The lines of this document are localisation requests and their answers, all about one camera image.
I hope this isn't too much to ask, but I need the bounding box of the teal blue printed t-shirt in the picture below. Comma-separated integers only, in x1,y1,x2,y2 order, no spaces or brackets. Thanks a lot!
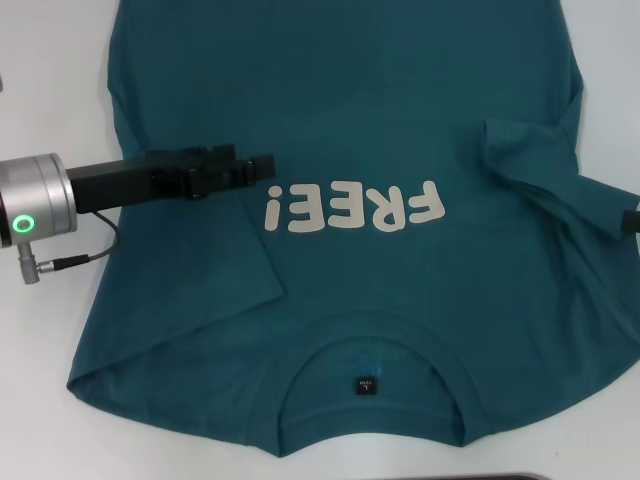
66,0,640,447

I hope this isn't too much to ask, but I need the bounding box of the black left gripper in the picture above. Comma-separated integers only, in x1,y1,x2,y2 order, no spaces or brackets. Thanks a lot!
64,142,278,212

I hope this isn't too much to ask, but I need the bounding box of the left gripper cable with plug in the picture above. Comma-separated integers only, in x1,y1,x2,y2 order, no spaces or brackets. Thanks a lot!
17,208,122,287

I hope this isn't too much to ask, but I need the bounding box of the dark grey flat panel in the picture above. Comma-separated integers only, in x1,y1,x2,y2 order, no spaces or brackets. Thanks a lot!
447,473,552,480

